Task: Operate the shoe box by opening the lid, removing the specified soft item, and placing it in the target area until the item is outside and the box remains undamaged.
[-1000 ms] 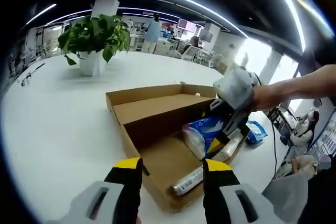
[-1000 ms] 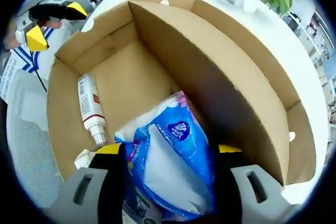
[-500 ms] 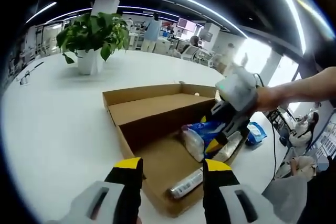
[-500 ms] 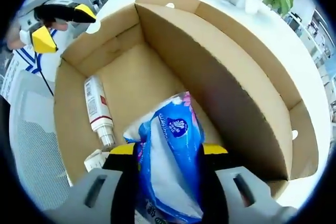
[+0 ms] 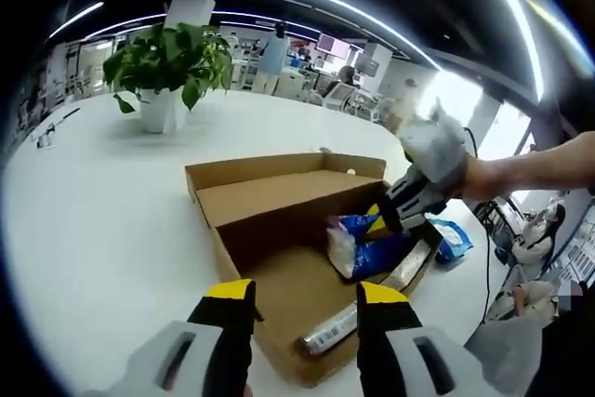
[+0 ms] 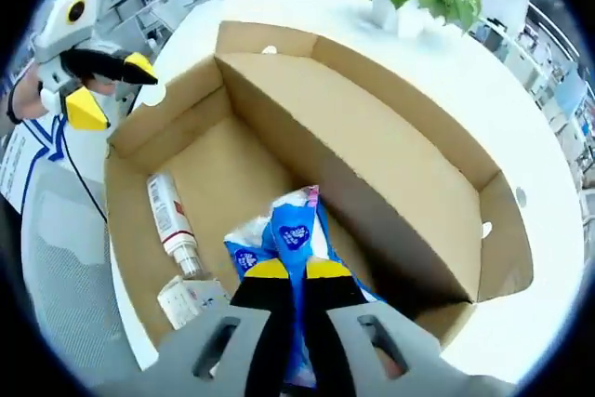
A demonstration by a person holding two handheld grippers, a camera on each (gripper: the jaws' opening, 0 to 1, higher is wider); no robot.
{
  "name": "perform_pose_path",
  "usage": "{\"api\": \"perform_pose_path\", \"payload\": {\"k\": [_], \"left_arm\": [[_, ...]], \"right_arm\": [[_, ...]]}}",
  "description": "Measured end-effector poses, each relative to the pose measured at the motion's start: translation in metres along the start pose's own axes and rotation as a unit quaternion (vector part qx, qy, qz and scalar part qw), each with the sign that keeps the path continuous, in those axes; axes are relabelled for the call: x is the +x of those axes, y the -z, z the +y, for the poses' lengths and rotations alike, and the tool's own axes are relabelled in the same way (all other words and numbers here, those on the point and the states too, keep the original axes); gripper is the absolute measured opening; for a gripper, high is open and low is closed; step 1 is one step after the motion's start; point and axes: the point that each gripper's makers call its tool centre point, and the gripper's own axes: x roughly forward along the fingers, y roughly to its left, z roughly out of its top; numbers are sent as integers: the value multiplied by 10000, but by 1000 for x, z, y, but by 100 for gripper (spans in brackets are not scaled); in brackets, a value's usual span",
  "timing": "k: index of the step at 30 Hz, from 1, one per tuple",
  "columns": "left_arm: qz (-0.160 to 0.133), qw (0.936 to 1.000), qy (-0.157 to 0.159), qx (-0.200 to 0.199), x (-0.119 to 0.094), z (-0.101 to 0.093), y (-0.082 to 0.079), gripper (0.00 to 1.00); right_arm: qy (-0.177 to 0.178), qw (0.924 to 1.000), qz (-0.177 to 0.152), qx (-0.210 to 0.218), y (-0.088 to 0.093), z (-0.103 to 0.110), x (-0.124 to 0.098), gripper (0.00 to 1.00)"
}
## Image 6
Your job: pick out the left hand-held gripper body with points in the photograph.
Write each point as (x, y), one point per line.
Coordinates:
(60, 34)

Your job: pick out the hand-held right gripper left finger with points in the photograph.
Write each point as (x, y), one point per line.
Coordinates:
(265, 322)

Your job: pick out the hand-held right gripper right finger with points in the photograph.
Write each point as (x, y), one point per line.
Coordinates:
(334, 322)

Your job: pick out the blue soft tissue packet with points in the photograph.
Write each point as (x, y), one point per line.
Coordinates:
(293, 229)

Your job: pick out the brown cardboard shoe box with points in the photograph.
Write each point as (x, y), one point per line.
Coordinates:
(372, 150)

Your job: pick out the person's left hand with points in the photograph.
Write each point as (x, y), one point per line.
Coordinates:
(28, 97)

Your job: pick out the small white carton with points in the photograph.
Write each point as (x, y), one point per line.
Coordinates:
(186, 301)

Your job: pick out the white spray bottle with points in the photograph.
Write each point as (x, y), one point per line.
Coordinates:
(169, 220)

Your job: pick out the white plastic bag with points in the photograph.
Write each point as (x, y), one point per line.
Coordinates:
(70, 276)

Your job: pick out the wall poster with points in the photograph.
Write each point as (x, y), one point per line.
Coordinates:
(32, 150)

